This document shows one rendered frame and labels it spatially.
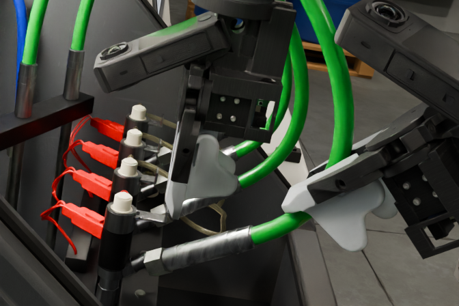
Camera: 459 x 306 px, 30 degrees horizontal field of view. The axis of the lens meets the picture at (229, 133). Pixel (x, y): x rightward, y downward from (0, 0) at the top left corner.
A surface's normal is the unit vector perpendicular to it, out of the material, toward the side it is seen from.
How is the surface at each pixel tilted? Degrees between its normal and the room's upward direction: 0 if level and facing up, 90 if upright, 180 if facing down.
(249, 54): 90
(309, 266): 0
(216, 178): 93
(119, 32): 90
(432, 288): 0
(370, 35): 103
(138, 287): 0
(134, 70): 89
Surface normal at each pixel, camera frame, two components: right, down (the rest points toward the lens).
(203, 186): 0.03, 0.40
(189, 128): 0.08, 0.15
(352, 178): -0.51, 0.36
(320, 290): 0.19, -0.92
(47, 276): 0.81, -0.56
